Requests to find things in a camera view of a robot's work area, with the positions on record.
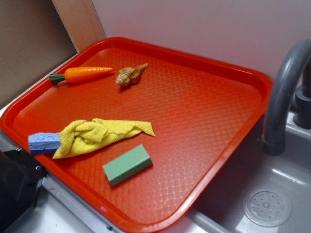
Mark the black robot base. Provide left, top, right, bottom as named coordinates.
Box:
left=0, top=149, right=45, bottom=233

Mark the orange toy carrot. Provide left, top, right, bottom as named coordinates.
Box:
left=49, top=67, right=113, bottom=84

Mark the green rectangular block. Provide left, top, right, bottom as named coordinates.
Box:
left=103, top=145, right=153, bottom=186

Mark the tan spiral seashell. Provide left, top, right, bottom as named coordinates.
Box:
left=116, top=63, right=149, bottom=87

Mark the yellow cloth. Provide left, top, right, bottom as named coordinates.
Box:
left=52, top=118, right=155, bottom=160

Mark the blue sponge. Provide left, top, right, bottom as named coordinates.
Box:
left=28, top=133, right=61, bottom=153

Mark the grey toy sink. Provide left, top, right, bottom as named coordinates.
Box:
left=11, top=113, right=311, bottom=233

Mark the brown cardboard panel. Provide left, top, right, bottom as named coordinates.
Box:
left=0, top=0, right=106, bottom=107

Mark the grey sink faucet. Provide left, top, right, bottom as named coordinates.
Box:
left=262, top=39, right=311, bottom=155

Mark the dark faucet handle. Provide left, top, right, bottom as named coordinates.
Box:
left=294, top=61, right=311, bottom=130

